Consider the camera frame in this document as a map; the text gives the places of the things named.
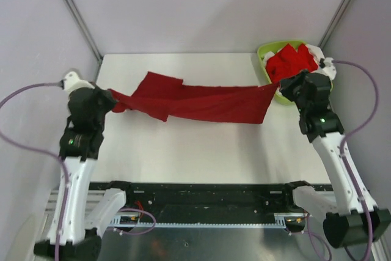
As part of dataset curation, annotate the dark red t-shirt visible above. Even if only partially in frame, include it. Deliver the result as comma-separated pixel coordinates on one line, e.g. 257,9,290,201
109,72,278,124

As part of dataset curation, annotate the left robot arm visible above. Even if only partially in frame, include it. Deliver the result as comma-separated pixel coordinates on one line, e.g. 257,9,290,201
34,87,135,260

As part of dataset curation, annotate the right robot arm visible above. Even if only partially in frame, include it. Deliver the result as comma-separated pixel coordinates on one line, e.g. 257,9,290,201
280,71,390,248

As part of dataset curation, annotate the white floral shirt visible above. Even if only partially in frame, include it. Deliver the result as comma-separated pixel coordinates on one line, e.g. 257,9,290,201
262,42,326,68

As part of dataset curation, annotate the bright red shirt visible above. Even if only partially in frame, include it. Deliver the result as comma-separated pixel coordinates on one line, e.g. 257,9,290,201
265,43,318,83

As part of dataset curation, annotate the green plastic basket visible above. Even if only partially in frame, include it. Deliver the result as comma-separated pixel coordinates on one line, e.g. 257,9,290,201
257,39,334,106

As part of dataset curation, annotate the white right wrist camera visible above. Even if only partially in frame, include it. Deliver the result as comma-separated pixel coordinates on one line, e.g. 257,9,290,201
317,57,337,81

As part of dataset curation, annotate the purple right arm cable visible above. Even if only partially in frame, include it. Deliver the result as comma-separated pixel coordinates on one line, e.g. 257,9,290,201
305,59,379,259

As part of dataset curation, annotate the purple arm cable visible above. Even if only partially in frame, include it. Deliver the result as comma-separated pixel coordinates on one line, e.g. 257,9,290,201
305,59,379,259
0,81,156,255

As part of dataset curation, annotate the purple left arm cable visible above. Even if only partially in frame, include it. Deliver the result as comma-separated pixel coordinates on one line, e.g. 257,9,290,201
0,81,156,255

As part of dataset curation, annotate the right corner aluminium post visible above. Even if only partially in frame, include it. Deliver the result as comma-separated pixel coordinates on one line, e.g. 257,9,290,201
318,0,353,48

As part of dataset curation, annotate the corner aluminium post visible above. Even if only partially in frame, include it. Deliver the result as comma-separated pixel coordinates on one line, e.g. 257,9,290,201
63,0,103,64
318,0,353,48

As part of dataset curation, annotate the grey slotted cable duct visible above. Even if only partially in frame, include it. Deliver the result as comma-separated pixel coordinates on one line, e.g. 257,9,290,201
109,213,306,229

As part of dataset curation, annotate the left corner aluminium post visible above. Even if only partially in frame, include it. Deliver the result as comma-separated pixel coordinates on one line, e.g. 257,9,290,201
63,0,103,64

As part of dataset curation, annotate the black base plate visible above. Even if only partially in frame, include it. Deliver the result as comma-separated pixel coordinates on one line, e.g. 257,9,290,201
103,182,319,224

